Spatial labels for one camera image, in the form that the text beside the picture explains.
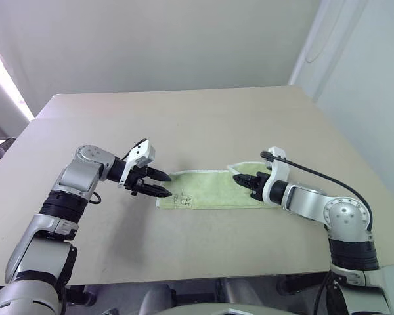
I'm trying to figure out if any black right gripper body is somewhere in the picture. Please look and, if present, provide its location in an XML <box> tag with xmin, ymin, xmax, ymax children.
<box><xmin>249</xmin><ymin>171</ymin><xmax>270</xmax><ymax>200</ymax></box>

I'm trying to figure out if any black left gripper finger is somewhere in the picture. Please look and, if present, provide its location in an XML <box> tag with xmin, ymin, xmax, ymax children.
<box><xmin>146</xmin><ymin>166</ymin><xmax>173</xmax><ymax>182</ymax></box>
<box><xmin>139</xmin><ymin>183</ymin><xmax>173</xmax><ymax>198</ymax></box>

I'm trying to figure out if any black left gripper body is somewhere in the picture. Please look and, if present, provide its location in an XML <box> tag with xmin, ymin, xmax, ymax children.
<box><xmin>124</xmin><ymin>165</ymin><xmax>149</xmax><ymax>196</ymax></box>

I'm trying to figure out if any light green towel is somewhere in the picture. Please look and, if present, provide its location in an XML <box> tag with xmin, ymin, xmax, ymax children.
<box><xmin>155</xmin><ymin>162</ymin><xmax>274</xmax><ymax>211</ymax></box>

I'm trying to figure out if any grey rounded shape under table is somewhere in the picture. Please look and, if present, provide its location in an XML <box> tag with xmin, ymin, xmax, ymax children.
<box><xmin>140</xmin><ymin>283</ymin><xmax>179</xmax><ymax>315</ymax></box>

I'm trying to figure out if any silver robot torso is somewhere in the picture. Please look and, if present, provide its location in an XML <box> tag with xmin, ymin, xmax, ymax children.
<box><xmin>156</xmin><ymin>299</ymin><xmax>285</xmax><ymax>315</ymax></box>

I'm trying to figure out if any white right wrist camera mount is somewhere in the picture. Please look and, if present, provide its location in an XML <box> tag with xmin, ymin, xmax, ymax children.
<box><xmin>260</xmin><ymin>146</ymin><xmax>290</xmax><ymax>206</ymax></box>

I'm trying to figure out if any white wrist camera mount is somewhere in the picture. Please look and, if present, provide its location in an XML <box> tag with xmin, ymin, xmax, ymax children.
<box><xmin>260</xmin><ymin>146</ymin><xmax>290</xmax><ymax>206</ymax></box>
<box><xmin>117</xmin><ymin>139</ymin><xmax>157</xmax><ymax>188</ymax></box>

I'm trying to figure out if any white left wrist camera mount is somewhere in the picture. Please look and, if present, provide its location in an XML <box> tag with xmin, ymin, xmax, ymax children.
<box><xmin>117</xmin><ymin>139</ymin><xmax>157</xmax><ymax>188</ymax></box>

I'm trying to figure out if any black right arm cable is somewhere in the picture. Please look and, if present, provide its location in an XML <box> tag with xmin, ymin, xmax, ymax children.
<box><xmin>260</xmin><ymin>150</ymin><xmax>374</xmax><ymax>232</ymax></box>

